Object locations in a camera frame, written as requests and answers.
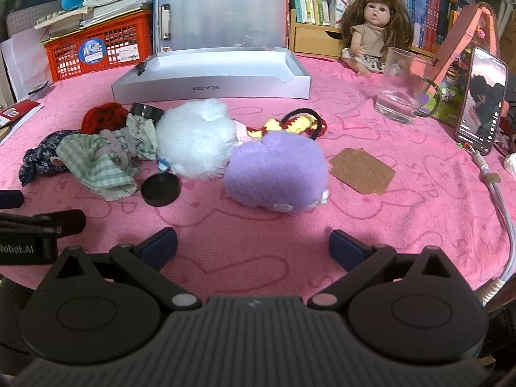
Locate navy floral scrunchie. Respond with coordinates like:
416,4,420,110
18,130,80,187

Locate green checked scrunchie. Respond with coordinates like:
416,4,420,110
56,114,157,202

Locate black round puck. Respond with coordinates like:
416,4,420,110
140,172,181,207
129,102,164,123

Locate red knitted scrunchie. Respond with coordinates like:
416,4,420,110
80,102,129,134

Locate purple fluffy scrunchie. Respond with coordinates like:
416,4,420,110
223,131,329,213

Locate white fluffy scrunchie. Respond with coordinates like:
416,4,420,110
156,99,238,180

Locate red packet at table edge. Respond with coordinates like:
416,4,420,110
0,99,41,128

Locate brown cardboard pieces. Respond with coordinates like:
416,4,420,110
330,149,395,196

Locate pink bunny towel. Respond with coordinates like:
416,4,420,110
20,58,509,297

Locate clear glass mug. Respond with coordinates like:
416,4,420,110
374,47,442,125

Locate smartphone with lit screen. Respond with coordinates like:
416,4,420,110
456,47,507,155

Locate red plastic crate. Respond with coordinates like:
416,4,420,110
43,11,153,82

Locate white shallow cardboard box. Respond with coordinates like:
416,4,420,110
112,47,311,104

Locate wooden drawer shelf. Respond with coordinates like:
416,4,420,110
288,9,437,61

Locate stack of books on crate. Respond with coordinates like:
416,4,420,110
34,0,153,38

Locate brown haired baby doll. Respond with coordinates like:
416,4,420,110
341,0,413,77

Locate pink phone stand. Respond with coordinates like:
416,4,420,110
427,1,503,89

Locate white charging cable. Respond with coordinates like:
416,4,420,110
462,144,516,306

